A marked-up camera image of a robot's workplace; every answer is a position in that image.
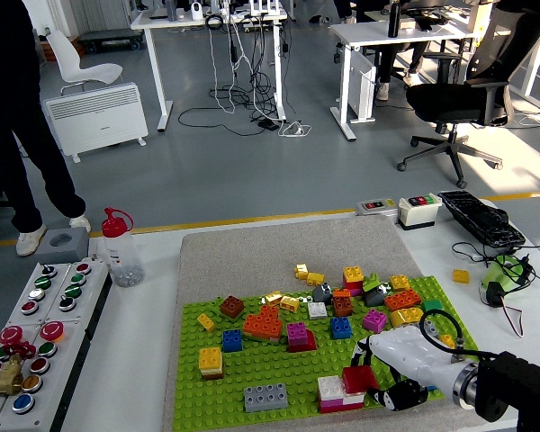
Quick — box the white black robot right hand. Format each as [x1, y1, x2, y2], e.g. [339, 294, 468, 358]
[350, 324, 473, 413]

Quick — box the magenta square brick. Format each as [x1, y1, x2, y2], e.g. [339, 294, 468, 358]
[286, 321, 311, 347]
[363, 309, 387, 334]

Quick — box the red square brick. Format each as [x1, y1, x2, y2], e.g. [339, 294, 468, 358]
[341, 364, 379, 395]

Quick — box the green studded baseplate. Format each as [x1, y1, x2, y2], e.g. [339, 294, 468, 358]
[173, 274, 481, 432]

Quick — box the yellow curved brick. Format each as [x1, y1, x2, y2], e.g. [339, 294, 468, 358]
[389, 307, 425, 329]

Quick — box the orange long brick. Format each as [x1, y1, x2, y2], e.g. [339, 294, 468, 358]
[383, 288, 422, 312]

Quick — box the dark grey brick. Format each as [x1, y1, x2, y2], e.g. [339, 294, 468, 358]
[364, 286, 388, 309]

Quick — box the blue square brick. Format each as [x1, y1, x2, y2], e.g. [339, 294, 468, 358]
[221, 328, 244, 353]
[329, 316, 354, 339]

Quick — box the orange brown brick stack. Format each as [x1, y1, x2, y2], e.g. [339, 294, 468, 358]
[331, 288, 355, 318]

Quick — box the white magenta brick stack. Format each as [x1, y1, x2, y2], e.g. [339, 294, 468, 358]
[317, 375, 365, 414]

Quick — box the yellow red brick stack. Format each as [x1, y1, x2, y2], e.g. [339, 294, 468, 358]
[342, 265, 365, 296]

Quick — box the red sloped brick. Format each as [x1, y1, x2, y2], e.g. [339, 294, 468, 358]
[288, 330, 318, 354]

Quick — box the light green tape roll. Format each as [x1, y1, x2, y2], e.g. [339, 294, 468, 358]
[481, 254, 532, 301]

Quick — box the grey eight-stud brick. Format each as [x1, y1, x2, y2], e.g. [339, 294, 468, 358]
[243, 382, 289, 413]

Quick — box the orange brick cluster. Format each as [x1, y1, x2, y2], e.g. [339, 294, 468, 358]
[242, 304, 284, 344]

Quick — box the black keyboard tray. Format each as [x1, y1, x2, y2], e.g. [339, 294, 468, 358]
[437, 189, 527, 248]

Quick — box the grey-brown table mat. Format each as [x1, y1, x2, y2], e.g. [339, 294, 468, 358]
[161, 216, 491, 432]

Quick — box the brown square brick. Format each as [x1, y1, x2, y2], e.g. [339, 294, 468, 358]
[219, 295, 245, 320]

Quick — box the yellow tan brick stack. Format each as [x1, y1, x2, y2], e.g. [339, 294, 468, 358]
[198, 346, 225, 381]

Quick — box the white computer tower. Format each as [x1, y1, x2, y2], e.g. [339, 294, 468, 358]
[348, 56, 378, 123]

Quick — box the person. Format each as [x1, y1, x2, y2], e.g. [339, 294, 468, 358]
[375, 40, 428, 103]
[0, 0, 92, 257]

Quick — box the clear bottle red cap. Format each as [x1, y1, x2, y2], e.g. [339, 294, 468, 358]
[100, 206, 146, 289]

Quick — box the white desk with tower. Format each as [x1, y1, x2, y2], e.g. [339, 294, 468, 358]
[329, 17, 478, 143]

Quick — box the black bottle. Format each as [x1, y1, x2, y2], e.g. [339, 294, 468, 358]
[387, 2, 402, 39]

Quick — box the grey block with hole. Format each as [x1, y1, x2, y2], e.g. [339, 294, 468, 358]
[35, 226, 91, 266]

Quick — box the white eight-button control box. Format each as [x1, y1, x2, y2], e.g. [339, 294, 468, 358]
[6, 256, 113, 326]

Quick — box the white emergency-stop button box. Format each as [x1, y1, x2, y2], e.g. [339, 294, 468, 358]
[0, 314, 98, 432]

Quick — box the white panel heater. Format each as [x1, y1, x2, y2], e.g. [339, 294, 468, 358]
[43, 82, 149, 164]

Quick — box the brass valve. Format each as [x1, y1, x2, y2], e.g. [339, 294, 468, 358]
[0, 355, 24, 397]

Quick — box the black wheeled dolly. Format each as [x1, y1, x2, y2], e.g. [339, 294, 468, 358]
[77, 28, 146, 54]

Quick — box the white plastic chair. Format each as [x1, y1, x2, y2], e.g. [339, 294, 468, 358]
[46, 29, 125, 95]

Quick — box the black module with red wire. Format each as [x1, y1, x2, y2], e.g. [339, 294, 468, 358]
[479, 282, 527, 338]

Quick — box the white switch box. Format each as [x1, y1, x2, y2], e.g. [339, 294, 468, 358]
[396, 193, 443, 231]

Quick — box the black cable with plug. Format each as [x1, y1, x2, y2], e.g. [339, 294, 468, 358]
[452, 241, 540, 289]

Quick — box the grey switch box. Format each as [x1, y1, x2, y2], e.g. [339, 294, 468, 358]
[355, 198, 400, 218]

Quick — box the black white cable tangle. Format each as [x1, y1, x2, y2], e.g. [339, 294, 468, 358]
[177, 13, 293, 139]

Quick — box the red valve handle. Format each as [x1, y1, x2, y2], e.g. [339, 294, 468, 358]
[2, 339, 37, 360]

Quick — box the white desk with cables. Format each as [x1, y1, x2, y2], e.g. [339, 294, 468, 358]
[130, 6, 289, 132]

